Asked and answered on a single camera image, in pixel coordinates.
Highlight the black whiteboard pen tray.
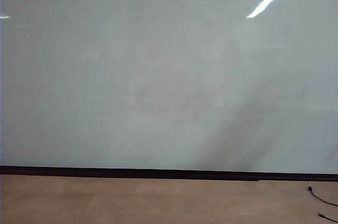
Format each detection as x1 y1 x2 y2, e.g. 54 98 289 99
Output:
65 173 260 182

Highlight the thin black cable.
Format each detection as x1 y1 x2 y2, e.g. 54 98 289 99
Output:
317 212 338 224

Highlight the black cable with plug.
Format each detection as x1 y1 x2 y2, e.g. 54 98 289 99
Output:
307 181 338 207

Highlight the white whiteboard with black frame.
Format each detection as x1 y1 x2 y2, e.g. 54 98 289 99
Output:
0 0 338 182

